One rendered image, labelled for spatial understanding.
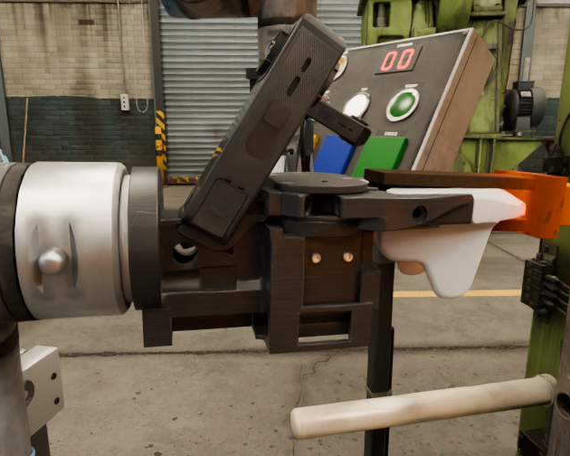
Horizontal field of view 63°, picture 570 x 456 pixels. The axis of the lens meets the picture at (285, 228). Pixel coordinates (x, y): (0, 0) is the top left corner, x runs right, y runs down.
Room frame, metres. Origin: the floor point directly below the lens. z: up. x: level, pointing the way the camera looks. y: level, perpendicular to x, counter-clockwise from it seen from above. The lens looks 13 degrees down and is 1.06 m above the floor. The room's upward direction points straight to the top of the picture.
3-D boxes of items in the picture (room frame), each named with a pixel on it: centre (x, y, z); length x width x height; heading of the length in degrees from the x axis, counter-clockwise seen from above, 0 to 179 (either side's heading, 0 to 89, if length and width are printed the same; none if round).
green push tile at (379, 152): (0.72, -0.15, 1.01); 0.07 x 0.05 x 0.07; 37
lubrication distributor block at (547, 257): (0.74, -0.43, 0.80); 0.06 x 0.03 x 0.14; 12
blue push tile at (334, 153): (0.80, -0.09, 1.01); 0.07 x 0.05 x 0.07; 37
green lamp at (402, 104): (0.75, -0.18, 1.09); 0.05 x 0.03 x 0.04; 12
